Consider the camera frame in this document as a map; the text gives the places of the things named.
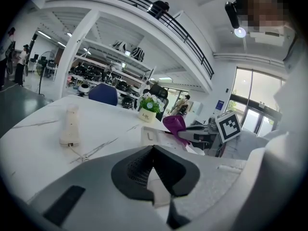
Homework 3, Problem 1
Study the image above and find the cream desk phone handset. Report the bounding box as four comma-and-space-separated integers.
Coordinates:
59, 104, 80, 148

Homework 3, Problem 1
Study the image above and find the ceiling air conditioner unit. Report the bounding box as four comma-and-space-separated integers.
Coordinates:
248, 31, 285, 47

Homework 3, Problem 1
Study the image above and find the black mezzanine railing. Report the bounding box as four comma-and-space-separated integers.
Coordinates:
45, 0, 215, 81

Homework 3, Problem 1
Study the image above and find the purple cloth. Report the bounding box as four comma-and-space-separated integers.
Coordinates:
162, 115, 191, 146

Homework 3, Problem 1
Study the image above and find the black standing fan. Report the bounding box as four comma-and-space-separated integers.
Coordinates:
35, 50, 56, 96

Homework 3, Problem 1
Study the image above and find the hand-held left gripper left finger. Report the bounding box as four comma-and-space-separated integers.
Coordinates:
111, 145, 154, 200

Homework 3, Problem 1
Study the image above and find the black white striped bag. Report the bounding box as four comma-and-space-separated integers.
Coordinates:
130, 46, 145, 63
112, 40, 128, 53

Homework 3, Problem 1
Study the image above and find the black mesh office chair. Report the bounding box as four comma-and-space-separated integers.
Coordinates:
148, 84, 170, 122

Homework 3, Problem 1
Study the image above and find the person's white shirt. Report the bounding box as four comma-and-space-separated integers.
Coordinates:
216, 38, 308, 231

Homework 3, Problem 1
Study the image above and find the white metal shelving rack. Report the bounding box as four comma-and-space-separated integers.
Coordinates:
68, 38, 155, 108

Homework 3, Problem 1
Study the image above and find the black head-worn camera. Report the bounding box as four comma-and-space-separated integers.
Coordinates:
224, 0, 242, 30

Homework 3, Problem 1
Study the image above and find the glass entrance door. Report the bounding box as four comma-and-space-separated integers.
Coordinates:
227, 66, 287, 137

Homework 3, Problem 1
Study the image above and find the white desk phone base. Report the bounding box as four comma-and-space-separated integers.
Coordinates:
141, 126, 191, 154

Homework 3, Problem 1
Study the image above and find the row of black pots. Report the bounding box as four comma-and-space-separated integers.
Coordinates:
69, 65, 141, 109

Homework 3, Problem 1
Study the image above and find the blue office chair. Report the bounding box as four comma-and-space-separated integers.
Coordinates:
88, 83, 118, 107

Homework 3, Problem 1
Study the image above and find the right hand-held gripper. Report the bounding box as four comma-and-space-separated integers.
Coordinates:
178, 111, 243, 157

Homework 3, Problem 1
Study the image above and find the cream phone cord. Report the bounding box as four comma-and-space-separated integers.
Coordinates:
68, 145, 90, 163

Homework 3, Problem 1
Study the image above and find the potted white flower plant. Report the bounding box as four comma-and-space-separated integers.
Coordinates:
138, 92, 166, 123

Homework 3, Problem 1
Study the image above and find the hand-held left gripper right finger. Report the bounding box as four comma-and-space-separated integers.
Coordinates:
153, 145, 201, 197

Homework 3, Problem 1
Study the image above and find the round ceiling lamp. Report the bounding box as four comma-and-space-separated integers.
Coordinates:
234, 26, 246, 39

